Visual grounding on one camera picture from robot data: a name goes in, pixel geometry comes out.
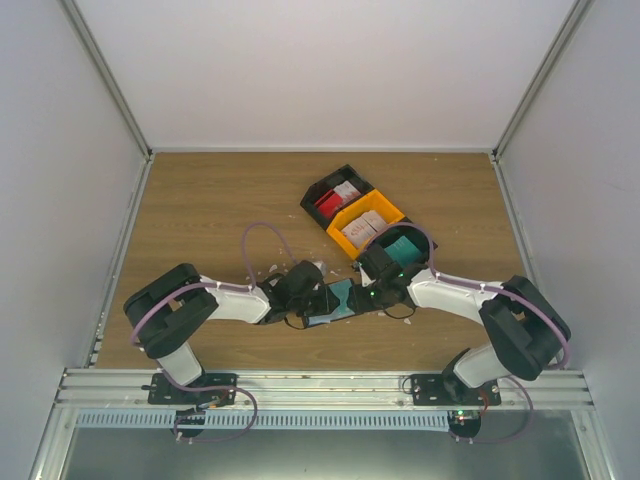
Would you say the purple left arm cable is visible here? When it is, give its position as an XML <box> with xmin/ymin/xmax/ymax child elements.
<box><xmin>130</xmin><ymin>221</ymin><xmax>297</xmax><ymax>391</ymax></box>

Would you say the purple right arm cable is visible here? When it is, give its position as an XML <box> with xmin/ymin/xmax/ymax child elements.
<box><xmin>355</xmin><ymin>222</ymin><xmax>572</xmax><ymax>371</ymax></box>

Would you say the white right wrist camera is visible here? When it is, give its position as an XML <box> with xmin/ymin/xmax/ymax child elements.
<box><xmin>359</xmin><ymin>265</ymin><xmax>373</xmax><ymax>287</ymax></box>

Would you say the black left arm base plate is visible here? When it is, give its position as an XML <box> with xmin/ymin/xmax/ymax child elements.
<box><xmin>141</xmin><ymin>372</ymin><xmax>238</xmax><ymax>406</ymax></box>

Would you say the teal card stack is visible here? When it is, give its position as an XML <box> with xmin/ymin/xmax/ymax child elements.
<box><xmin>384</xmin><ymin>236</ymin><xmax>422</xmax><ymax>268</ymax></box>

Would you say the black leather card holder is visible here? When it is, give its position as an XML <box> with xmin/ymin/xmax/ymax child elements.
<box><xmin>302</xmin><ymin>279</ymin><xmax>379</xmax><ymax>328</ymax></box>

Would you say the aluminium mounting rail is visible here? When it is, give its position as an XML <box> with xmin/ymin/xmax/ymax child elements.
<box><xmin>55</xmin><ymin>369</ymin><xmax>594</xmax><ymax>410</ymax></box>

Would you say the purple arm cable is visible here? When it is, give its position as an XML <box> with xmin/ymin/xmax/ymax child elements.
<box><xmin>355</xmin><ymin>222</ymin><xmax>572</xmax><ymax>371</ymax></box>
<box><xmin>130</xmin><ymin>221</ymin><xmax>297</xmax><ymax>391</ymax></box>

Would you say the black left card bin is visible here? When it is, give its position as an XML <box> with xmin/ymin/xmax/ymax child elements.
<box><xmin>300</xmin><ymin>165</ymin><xmax>374</xmax><ymax>230</ymax></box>

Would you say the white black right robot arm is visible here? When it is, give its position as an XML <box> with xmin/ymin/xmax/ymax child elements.
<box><xmin>354</xmin><ymin>245</ymin><xmax>571</xmax><ymax>405</ymax></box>

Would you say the teal VIP card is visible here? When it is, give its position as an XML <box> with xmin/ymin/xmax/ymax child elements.
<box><xmin>330</xmin><ymin>279</ymin><xmax>355</xmax><ymax>321</ymax></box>

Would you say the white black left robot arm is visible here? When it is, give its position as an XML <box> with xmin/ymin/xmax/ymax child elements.
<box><xmin>123</xmin><ymin>261</ymin><xmax>340</xmax><ymax>404</ymax></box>

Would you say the grey slotted cable duct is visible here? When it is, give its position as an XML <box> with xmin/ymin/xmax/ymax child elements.
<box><xmin>76</xmin><ymin>409</ymin><xmax>449</xmax><ymax>432</ymax></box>

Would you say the red white card stack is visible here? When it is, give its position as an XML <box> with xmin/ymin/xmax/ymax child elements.
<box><xmin>314</xmin><ymin>181</ymin><xmax>361</xmax><ymax>218</ymax></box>

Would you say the black right card bin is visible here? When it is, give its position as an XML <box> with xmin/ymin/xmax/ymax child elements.
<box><xmin>365</xmin><ymin>218</ymin><xmax>438</xmax><ymax>267</ymax></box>

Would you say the black card bin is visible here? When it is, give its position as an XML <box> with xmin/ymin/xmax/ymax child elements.
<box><xmin>300</xmin><ymin>165</ymin><xmax>374</xmax><ymax>230</ymax></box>
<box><xmin>365</xmin><ymin>218</ymin><xmax>438</xmax><ymax>267</ymax></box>

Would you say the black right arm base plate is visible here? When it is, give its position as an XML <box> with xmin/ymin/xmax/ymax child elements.
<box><xmin>401</xmin><ymin>373</ymin><xmax>502</xmax><ymax>407</ymax></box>

